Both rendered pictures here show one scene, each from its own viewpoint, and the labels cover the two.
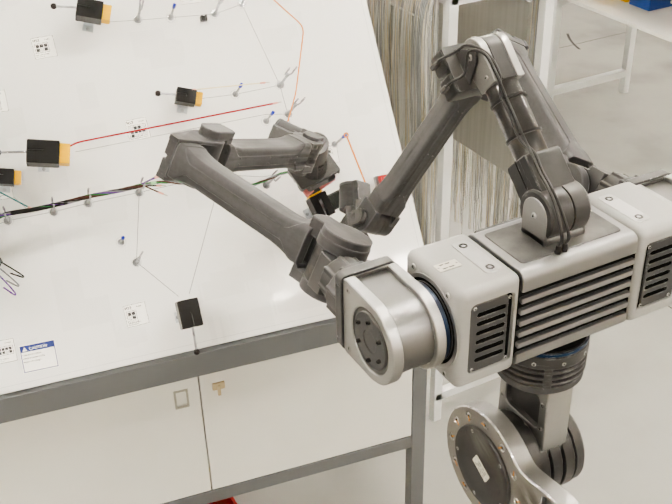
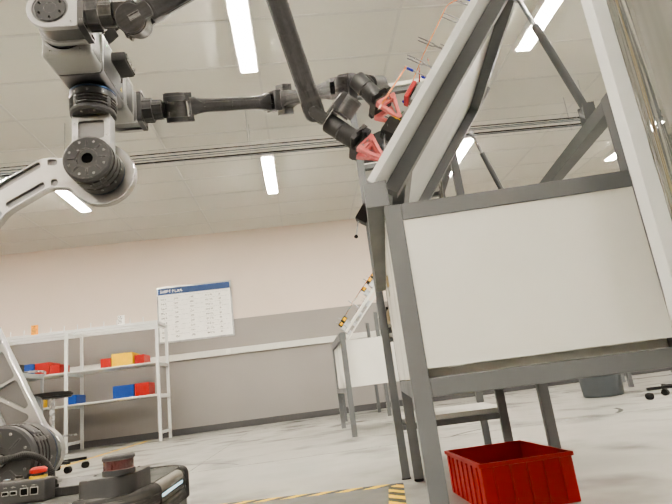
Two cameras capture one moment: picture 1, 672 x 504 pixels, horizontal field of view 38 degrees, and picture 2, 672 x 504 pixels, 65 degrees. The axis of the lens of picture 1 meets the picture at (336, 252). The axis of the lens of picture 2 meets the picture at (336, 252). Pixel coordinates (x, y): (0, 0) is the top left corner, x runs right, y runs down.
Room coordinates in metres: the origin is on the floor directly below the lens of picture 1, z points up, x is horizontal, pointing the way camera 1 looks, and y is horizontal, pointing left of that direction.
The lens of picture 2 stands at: (2.34, -1.36, 0.40)
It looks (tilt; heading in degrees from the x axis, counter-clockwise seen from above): 14 degrees up; 113
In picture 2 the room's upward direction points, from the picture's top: 7 degrees counter-clockwise
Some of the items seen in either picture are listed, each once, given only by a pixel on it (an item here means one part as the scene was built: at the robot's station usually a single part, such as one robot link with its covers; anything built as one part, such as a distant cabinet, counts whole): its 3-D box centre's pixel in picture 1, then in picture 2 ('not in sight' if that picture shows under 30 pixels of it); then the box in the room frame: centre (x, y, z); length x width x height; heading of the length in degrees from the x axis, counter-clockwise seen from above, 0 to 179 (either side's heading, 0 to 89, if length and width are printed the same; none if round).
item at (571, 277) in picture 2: not in sight; (487, 307); (2.09, 0.43, 0.60); 1.17 x 0.58 x 0.40; 109
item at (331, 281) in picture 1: (354, 291); (151, 110); (1.13, -0.02, 1.45); 0.09 x 0.08 x 0.12; 118
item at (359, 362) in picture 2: not in sight; (371, 339); (0.52, 3.57, 0.83); 1.18 x 0.72 x 1.65; 119
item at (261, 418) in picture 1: (311, 402); (396, 308); (1.90, 0.07, 0.60); 0.55 x 0.03 x 0.39; 109
